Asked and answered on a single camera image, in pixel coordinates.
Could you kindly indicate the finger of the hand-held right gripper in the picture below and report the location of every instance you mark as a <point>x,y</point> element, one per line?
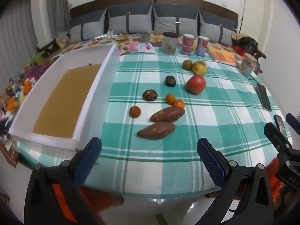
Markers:
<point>293,120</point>
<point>273,133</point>

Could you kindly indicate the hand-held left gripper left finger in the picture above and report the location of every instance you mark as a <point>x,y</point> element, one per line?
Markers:
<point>88,159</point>

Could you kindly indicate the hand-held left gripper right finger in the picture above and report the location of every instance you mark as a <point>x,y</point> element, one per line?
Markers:
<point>212,161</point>

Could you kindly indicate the sweet potato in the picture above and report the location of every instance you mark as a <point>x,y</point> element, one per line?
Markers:
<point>167,114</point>
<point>155,130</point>

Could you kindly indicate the small tangerine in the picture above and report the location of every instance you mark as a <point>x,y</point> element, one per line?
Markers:
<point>180,104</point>
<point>135,111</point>
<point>170,99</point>

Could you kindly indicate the white foam box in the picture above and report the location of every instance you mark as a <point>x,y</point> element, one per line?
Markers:
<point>93,86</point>

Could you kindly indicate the red apple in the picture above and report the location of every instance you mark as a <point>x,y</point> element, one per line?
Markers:
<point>196,84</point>

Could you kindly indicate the dark passion fruit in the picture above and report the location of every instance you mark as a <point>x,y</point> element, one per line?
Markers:
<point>150,95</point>
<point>170,81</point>

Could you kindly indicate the smartphone with lit screen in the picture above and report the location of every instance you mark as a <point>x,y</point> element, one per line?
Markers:
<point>280,126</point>

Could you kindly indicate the black smartphone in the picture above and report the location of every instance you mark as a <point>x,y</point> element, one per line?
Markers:
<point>263,96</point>

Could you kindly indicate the brown cardboard sheet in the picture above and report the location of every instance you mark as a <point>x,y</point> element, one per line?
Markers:
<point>61,98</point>

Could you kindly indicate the short printed tin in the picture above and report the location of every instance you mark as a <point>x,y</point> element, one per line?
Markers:
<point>247,63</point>

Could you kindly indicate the black bag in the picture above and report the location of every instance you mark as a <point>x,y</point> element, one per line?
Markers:
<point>248,44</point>

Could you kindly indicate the orange book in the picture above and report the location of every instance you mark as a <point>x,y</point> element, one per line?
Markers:
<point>221,55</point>

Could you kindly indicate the yellow pear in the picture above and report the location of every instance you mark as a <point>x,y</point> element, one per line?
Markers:
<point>199,68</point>

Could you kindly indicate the brown kiwi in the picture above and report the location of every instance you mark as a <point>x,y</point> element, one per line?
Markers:
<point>187,65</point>

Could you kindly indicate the printed food can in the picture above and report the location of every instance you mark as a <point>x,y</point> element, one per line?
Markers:
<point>202,46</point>
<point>187,45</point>

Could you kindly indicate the floral printed blanket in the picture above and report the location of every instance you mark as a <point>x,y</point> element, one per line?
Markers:
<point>93,43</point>

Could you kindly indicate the grey pillow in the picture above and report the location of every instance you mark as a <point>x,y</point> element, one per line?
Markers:
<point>215,29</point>
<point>131,21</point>
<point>89,29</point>
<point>174,20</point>

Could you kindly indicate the pink snack packet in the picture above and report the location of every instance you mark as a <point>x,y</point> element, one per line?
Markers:
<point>127,48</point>

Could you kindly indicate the clear bag of snacks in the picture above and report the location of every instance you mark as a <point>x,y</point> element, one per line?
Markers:
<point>62,41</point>

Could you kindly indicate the clear jar with black lid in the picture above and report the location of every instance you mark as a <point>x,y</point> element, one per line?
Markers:
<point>169,43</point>

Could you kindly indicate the white snack packet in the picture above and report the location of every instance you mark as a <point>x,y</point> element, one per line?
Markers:
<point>145,47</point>

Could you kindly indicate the white power strip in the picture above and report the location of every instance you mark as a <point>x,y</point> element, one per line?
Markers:
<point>113,35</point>

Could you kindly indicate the grey curtain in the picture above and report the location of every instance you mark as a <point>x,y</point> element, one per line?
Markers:
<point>16,39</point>

